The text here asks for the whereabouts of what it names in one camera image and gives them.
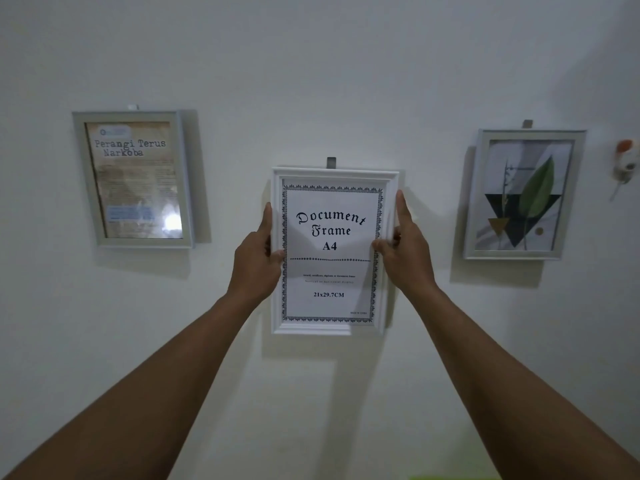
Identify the person's right hand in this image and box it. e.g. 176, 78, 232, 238
371, 190, 443, 303

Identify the person's left hand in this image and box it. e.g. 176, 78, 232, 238
227, 202, 287, 305

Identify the white document picture frame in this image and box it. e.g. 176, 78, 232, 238
271, 167, 401, 336

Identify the person's right forearm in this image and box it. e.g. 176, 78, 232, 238
400, 289, 640, 480

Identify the person's left forearm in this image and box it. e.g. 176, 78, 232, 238
0, 294, 275, 480

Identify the grey frame with leaf art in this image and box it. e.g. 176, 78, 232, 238
462, 129, 587, 261

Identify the grey frame with brown poster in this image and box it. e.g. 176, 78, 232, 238
71, 111, 196, 249

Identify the orange and white wall fixture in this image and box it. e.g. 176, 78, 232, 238
609, 139, 640, 202

